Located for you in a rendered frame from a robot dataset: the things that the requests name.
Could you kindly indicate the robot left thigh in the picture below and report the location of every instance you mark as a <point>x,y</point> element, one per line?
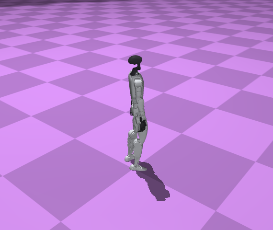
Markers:
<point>133,133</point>

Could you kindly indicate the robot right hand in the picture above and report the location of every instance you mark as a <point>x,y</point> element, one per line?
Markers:
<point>142,125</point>

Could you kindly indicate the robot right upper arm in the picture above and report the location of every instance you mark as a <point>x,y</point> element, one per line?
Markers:
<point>138,88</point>

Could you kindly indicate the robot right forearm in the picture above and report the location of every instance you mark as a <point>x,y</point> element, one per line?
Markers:
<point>141,109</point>

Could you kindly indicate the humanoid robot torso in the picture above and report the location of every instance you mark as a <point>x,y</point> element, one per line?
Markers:
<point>134,108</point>

